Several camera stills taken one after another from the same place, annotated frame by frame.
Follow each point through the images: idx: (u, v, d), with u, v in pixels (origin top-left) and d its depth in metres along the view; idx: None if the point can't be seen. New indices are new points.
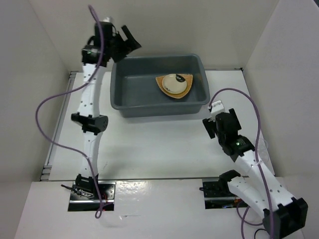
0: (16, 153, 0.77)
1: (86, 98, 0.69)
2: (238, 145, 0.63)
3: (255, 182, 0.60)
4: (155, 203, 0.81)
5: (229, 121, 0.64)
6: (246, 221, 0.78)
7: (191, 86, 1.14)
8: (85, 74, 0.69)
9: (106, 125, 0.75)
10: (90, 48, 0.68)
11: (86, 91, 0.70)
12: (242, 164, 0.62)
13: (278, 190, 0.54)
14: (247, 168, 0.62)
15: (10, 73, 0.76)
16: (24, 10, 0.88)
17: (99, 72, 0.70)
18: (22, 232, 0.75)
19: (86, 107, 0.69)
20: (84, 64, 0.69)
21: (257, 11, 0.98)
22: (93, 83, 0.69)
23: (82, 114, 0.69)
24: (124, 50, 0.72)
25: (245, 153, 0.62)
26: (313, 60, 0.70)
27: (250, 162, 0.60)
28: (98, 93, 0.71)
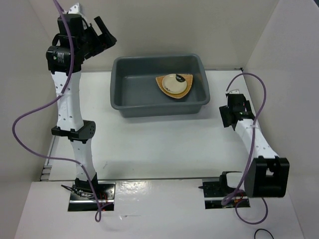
0: (16, 154, 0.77)
1: (64, 112, 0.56)
2: (240, 114, 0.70)
3: (247, 144, 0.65)
4: (156, 202, 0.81)
5: (239, 98, 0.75)
6: (244, 220, 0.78)
7: (191, 86, 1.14)
8: (57, 84, 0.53)
9: (94, 130, 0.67)
10: (55, 51, 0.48)
11: (61, 103, 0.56)
12: (240, 128, 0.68)
13: (264, 148, 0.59)
14: (242, 131, 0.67)
15: (10, 73, 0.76)
16: (24, 10, 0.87)
17: (74, 79, 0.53)
18: (22, 232, 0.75)
19: (66, 122, 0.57)
20: (54, 73, 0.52)
21: (257, 11, 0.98)
22: (68, 94, 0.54)
23: (64, 128, 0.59)
24: (98, 46, 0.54)
25: (244, 119, 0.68)
26: (313, 60, 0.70)
27: (246, 125, 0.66)
28: (77, 105, 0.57)
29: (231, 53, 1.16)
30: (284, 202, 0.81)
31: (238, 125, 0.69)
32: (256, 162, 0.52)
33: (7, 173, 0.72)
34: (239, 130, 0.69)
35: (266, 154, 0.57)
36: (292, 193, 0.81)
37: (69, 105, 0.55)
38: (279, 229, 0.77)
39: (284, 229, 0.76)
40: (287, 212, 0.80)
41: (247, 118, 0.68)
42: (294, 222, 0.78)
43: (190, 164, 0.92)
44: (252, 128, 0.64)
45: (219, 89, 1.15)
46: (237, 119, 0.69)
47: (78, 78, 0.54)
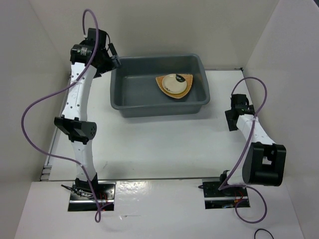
0: (16, 154, 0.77)
1: (73, 100, 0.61)
2: (242, 110, 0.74)
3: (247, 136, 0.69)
4: (156, 203, 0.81)
5: (242, 97, 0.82)
6: (244, 220, 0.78)
7: (191, 86, 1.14)
8: (73, 73, 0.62)
9: (95, 134, 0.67)
10: (80, 48, 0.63)
11: (72, 92, 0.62)
12: (241, 122, 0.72)
13: (262, 136, 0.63)
14: (243, 124, 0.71)
15: (10, 73, 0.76)
16: (24, 10, 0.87)
17: (88, 72, 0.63)
18: (22, 232, 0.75)
19: (73, 109, 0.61)
20: (73, 63, 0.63)
21: (257, 11, 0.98)
22: (81, 82, 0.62)
23: (68, 117, 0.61)
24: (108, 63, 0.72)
25: (245, 114, 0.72)
26: (313, 60, 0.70)
27: (247, 119, 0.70)
28: (85, 96, 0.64)
29: (231, 53, 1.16)
30: (284, 202, 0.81)
31: (239, 120, 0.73)
32: (253, 146, 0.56)
33: (7, 173, 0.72)
34: (240, 126, 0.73)
35: (264, 142, 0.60)
36: (292, 193, 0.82)
37: (79, 93, 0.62)
38: (279, 229, 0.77)
39: (284, 229, 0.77)
40: (287, 212, 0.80)
41: (248, 114, 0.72)
42: (294, 222, 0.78)
43: (190, 164, 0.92)
44: (251, 121, 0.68)
45: (219, 89, 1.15)
46: (239, 114, 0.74)
47: (91, 73, 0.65)
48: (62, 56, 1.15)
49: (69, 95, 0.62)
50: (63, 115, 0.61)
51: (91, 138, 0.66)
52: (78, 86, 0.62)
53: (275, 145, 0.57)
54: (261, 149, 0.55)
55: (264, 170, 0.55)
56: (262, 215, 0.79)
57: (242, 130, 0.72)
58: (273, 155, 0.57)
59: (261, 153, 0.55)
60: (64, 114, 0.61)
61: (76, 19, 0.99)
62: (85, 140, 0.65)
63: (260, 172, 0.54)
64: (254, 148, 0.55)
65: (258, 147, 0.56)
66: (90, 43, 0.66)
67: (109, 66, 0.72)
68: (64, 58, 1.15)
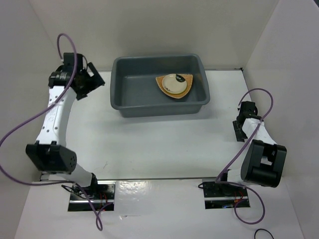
0: (16, 154, 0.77)
1: (50, 124, 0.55)
2: (249, 114, 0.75)
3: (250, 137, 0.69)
4: (156, 203, 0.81)
5: (251, 105, 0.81)
6: (242, 220, 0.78)
7: (191, 86, 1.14)
8: (51, 96, 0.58)
9: (75, 166, 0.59)
10: (60, 73, 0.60)
11: (49, 115, 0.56)
12: (246, 124, 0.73)
13: (265, 137, 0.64)
14: (248, 126, 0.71)
15: (10, 73, 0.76)
16: (24, 10, 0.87)
17: (69, 95, 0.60)
18: (22, 232, 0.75)
19: (49, 133, 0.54)
20: (51, 87, 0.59)
21: (257, 11, 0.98)
22: (61, 104, 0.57)
23: (43, 142, 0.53)
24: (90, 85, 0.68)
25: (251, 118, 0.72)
26: (313, 61, 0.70)
27: (252, 121, 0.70)
28: (65, 119, 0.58)
29: (231, 53, 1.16)
30: (284, 203, 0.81)
31: (244, 123, 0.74)
32: (254, 142, 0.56)
33: (6, 174, 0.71)
34: (245, 128, 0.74)
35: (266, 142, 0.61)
36: (291, 193, 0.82)
37: (58, 115, 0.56)
38: (279, 229, 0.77)
39: (284, 229, 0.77)
40: (287, 212, 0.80)
41: (255, 118, 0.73)
42: (294, 222, 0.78)
43: (190, 164, 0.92)
44: (257, 124, 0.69)
45: (219, 89, 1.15)
46: (245, 117, 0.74)
47: (71, 96, 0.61)
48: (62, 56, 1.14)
49: (46, 118, 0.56)
50: (37, 140, 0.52)
51: (71, 171, 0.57)
52: (57, 107, 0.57)
53: (276, 145, 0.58)
54: (262, 147, 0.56)
55: (262, 169, 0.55)
56: (262, 214, 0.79)
57: (247, 132, 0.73)
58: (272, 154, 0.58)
59: (261, 150, 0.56)
60: (39, 139, 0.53)
61: (76, 19, 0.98)
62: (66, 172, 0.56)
63: (258, 171, 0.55)
64: (255, 144, 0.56)
65: (259, 144, 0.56)
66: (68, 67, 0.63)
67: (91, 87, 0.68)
68: None
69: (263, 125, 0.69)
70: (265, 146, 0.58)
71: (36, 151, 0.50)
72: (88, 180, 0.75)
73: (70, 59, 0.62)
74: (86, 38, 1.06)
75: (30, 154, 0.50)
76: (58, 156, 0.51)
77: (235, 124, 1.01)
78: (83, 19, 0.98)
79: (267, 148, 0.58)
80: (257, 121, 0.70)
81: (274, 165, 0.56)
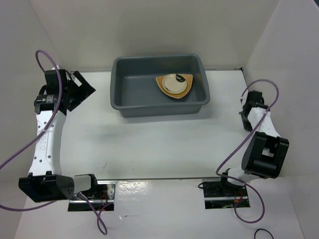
0: (16, 154, 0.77)
1: (42, 153, 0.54)
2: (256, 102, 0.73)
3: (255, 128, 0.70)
4: (156, 202, 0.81)
5: (257, 95, 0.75)
6: (242, 220, 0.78)
7: (191, 86, 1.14)
8: (40, 122, 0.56)
9: (71, 191, 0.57)
10: (46, 96, 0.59)
11: (40, 143, 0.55)
12: (252, 114, 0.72)
13: (269, 128, 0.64)
14: (253, 117, 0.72)
15: (9, 74, 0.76)
16: (25, 10, 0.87)
17: (58, 119, 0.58)
18: (22, 233, 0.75)
19: (42, 163, 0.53)
20: (39, 112, 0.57)
21: (257, 12, 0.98)
22: (51, 130, 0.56)
23: (37, 174, 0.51)
24: (80, 96, 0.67)
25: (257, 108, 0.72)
26: (313, 61, 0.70)
27: (258, 112, 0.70)
28: (56, 145, 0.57)
29: (231, 53, 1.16)
30: (284, 203, 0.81)
31: (251, 112, 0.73)
32: (256, 134, 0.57)
33: (7, 174, 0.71)
34: (251, 118, 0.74)
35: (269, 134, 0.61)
36: (292, 193, 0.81)
37: (50, 143, 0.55)
38: (279, 229, 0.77)
39: (284, 229, 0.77)
40: (287, 212, 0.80)
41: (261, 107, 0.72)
42: (294, 222, 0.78)
43: (190, 164, 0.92)
44: (263, 114, 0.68)
45: (219, 89, 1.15)
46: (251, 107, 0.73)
47: (61, 120, 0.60)
48: (62, 57, 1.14)
49: (37, 148, 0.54)
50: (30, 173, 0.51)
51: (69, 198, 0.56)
52: (47, 134, 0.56)
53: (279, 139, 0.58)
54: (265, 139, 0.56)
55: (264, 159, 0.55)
56: (262, 213, 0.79)
57: (252, 121, 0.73)
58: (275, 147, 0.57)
59: (264, 143, 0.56)
60: (32, 171, 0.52)
61: (76, 19, 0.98)
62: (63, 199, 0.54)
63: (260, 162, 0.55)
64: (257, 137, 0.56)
65: (261, 137, 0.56)
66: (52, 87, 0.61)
67: (82, 97, 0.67)
68: (64, 58, 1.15)
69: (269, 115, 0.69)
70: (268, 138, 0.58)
71: (30, 183, 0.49)
72: (88, 182, 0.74)
73: (53, 77, 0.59)
74: (86, 38, 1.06)
75: (24, 188, 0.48)
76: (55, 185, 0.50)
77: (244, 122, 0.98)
78: (83, 19, 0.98)
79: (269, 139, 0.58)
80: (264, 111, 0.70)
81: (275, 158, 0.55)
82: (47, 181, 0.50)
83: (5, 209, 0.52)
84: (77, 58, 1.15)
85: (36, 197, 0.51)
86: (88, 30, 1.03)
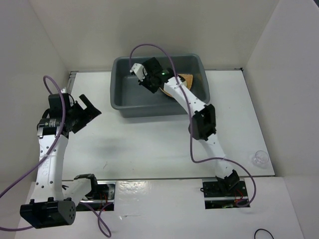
0: (16, 155, 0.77)
1: (45, 178, 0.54)
2: (163, 74, 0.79)
3: (180, 101, 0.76)
4: (156, 203, 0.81)
5: (153, 63, 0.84)
6: (242, 220, 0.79)
7: (191, 86, 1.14)
8: (42, 147, 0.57)
9: (74, 214, 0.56)
10: (49, 120, 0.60)
11: (42, 169, 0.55)
12: (168, 89, 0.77)
13: (195, 102, 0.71)
14: (173, 92, 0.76)
15: (9, 75, 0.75)
16: (24, 10, 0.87)
17: (61, 143, 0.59)
18: (23, 234, 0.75)
19: (45, 189, 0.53)
20: (41, 137, 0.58)
21: (257, 11, 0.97)
22: (53, 155, 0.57)
23: (38, 200, 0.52)
24: (85, 118, 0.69)
25: (169, 80, 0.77)
26: (313, 62, 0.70)
27: (173, 86, 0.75)
28: (60, 170, 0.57)
29: (231, 53, 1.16)
30: (285, 203, 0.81)
31: (166, 87, 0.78)
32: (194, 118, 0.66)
33: (8, 174, 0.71)
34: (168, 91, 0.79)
35: (198, 107, 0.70)
36: (291, 193, 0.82)
37: (52, 168, 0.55)
38: (279, 229, 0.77)
39: (284, 229, 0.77)
40: (287, 212, 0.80)
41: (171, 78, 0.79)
42: (294, 222, 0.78)
43: (191, 164, 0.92)
44: (179, 87, 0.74)
45: (219, 89, 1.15)
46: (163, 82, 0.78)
47: (64, 144, 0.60)
48: (62, 57, 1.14)
49: (39, 173, 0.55)
50: (31, 198, 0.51)
51: (71, 224, 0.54)
52: (49, 159, 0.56)
53: (207, 108, 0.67)
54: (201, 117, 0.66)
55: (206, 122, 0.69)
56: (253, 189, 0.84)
57: (173, 94, 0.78)
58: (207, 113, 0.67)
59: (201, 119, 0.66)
60: (34, 197, 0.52)
61: (76, 19, 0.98)
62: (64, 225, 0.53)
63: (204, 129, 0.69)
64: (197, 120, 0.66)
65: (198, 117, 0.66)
66: (56, 111, 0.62)
67: (86, 120, 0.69)
68: (64, 58, 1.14)
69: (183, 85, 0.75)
70: (202, 113, 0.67)
71: (31, 210, 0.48)
72: (88, 185, 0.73)
73: (57, 101, 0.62)
74: (85, 37, 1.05)
75: (25, 215, 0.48)
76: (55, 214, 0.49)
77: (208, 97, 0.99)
78: (82, 18, 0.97)
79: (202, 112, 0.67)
80: (177, 83, 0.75)
81: (209, 118, 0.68)
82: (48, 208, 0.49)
83: (4, 230, 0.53)
84: (77, 58, 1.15)
85: (37, 223, 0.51)
86: (87, 30, 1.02)
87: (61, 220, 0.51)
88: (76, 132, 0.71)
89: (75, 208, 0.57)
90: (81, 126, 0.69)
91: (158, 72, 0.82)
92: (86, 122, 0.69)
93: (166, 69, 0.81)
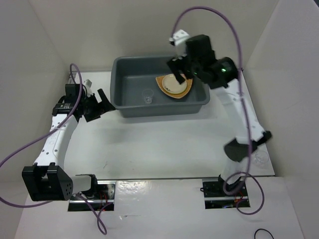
0: (16, 155, 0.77)
1: (50, 146, 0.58)
2: (224, 69, 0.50)
3: (232, 117, 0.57)
4: (156, 203, 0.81)
5: (201, 40, 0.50)
6: (242, 220, 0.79)
7: (191, 86, 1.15)
8: (54, 123, 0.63)
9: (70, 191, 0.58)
10: (64, 103, 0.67)
11: (51, 139, 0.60)
12: (223, 96, 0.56)
13: (253, 126, 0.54)
14: (227, 101, 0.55)
15: (9, 75, 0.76)
16: (25, 11, 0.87)
17: (71, 121, 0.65)
18: (22, 234, 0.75)
19: (48, 155, 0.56)
20: (55, 115, 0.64)
21: (257, 11, 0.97)
22: (63, 129, 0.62)
23: (41, 165, 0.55)
24: (97, 110, 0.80)
25: (230, 84, 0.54)
26: (313, 62, 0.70)
27: (233, 95, 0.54)
28: (65, 144, 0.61)
29: (231, 53, 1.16)
30: (285, 203, 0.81)
31: (218, 91, 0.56)
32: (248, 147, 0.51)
33: (8, 174, 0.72)
34: (218, 96, 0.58)
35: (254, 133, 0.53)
36: (291, 193, 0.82)
37: (59, 139, 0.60)
38: (279, 229, 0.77)
39: (284, 229, 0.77)
40: (287, 212, 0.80)
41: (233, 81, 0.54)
42: (294, 222, 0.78)
43: (190, 164, 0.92)
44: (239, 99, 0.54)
45: None
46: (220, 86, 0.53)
47: (73, 124, 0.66)
48: (62, 57, 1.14)
49: (47, 142, 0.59)
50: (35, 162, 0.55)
51: (66, 198, 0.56)
52: (58, 131, 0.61)
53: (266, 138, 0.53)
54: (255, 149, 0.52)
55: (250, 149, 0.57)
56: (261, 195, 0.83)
57: (224, 106, 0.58)
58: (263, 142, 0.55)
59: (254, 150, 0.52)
60: (37, 161, 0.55)
61: (75, 20, 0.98)
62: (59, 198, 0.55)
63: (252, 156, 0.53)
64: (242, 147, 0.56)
65: None
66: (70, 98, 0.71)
67: (97, 112, 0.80)
68: (64, 58, 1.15)
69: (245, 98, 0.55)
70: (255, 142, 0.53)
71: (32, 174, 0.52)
72: (87, 182, 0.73)
73: (72, 89, 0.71)
74: (85, 38, 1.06)
75: (27, 177, 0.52)
76: (54, 179, 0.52)
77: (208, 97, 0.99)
78: (83, 19, 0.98)
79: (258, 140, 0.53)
80: (239, 92, 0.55)
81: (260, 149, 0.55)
82: (48, 173, 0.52)
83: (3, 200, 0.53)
84: (77, 58, 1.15)
85: (36, 189, 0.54)
86: (87, 30, 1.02)
87: (58, 189, 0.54)
88: (87, 122, 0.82)
89: (71, 187, 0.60)
90: (94, 117, 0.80)
91: (216, 63, 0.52)
92: (97, 114, 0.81)
93: (224, 59, 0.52)
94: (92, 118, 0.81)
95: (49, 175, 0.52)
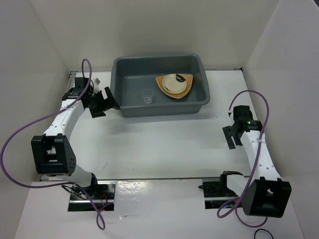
0: (17, 155, 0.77)
1: (59, 121, 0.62)
2: (248, 123, 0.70)
3: (250, 157, 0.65)
4: (156, 203, 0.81)
5: (246, 110, 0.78)
6: (242, 221, 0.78)
7: (191, 86, 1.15)
8: (63, 105, 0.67)
9: (73, 168, 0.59)
10: (73, 91, 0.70)
11: (59, 116, 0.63)
12: (246, 139, 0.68)
13: (267, 168, 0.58)
14: (248, 143, 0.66)
15: (10, 76, 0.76)
16: (25, 11, 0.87)
17: (79, 105, 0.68)
18: (22, 233, 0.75)
19: (57, 129, 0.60)
20: (64, 99, 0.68)
21: (257, 11, 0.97)
22: (72, 109, 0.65)
23: (49, 135, 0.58)
24: (103, 106, 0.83)
25: (251, 130, 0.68)
26: (313, 63, 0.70)
27: (252, 138, 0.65)
28: (71, 124, 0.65)
29: (231, 53, 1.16)
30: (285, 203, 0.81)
31: (243, 137, 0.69)
32: (256, 182, 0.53)
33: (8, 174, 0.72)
34: (243, 141, 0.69)
35: (269, 176, 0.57)
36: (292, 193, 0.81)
37: (67, 117, 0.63)
38: (279, 230, 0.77)
39: (284, 229, 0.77)
40: (287, 213, 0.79)
41: (254, 130, 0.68)
42: (294, 223, 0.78)
43: (190, 164, 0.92)
44: (258, 142, 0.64)
45: (219, 89, 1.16)
46: (243, 130, 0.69)
47: (79, 108, 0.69)
48: (63, 57, 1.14)
49: (56, 118, 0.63)
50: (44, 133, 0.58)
51: (70, 172, 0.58)
52: (67, 111, 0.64)
53: (280, 182, 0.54)
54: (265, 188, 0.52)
55: (266, 200, 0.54)
56: None
57: (246, 148, 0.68)
58: (277, 190, 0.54)
59: (265, 190, 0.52)
60: (46, 132, 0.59)
61: (76, 19, 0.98)
62: (63, 172, 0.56)
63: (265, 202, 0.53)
64: (258, 185, 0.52)
65: (262, 185, 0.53)
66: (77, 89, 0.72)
67: (103, 107, 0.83)
68: (64, 58, 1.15)
69: (264, 144, 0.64)
70: (267, 183, 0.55)
71: (40, 141, 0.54)
72: (87, 181, 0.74)
73: (79, 81, 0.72)
74: (85, 38, 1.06)
75: (35, 145, 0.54)
76: (61, 145, 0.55)
77: (209, 98, 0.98)
78: (83, 19, 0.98)
79: (270, 182, 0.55)
80: (258, 138, 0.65)
81: (278, 200, 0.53)
82: (55, 141, 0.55)
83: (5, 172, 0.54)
84: (78, 58, 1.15)
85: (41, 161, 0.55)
86: (87, 30, 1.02)
87: (62, 160, 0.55)
88: (93, 117, 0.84)
89: (74, 165, 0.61)
90: (98, 113, 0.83)
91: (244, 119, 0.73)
92: (102, 110, 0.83)
93: (255, 120, 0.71)
94: (96, 113, 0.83)
95: (55, 143, 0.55)
